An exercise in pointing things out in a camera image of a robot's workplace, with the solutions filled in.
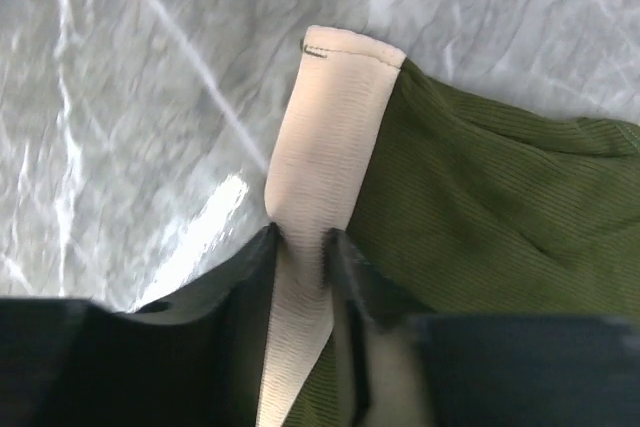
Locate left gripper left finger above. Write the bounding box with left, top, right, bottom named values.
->
left=1, top=225, right=278, bottom=426

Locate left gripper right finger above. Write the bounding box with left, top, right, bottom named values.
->
left=324, top=229, right=639, bottom=426

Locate olive green underwear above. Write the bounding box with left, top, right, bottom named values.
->
left=258, top=26, right=639, bottom=426

